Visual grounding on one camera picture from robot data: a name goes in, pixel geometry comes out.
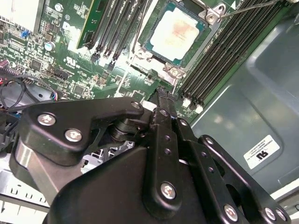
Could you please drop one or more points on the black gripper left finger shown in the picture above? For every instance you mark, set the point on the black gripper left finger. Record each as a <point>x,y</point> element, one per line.
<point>105,109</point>

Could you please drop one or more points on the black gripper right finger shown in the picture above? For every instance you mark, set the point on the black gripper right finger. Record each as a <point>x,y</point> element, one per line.
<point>206,161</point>

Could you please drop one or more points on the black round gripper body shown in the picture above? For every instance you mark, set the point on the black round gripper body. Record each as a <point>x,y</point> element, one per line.
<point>100,198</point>

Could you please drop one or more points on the metal CPU socket cover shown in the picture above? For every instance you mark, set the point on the metal CPU socket cover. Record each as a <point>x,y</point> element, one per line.
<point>168,80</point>

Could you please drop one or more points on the silver topped CPU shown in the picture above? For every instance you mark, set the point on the silver topped CPU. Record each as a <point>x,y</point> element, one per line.
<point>175,35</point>

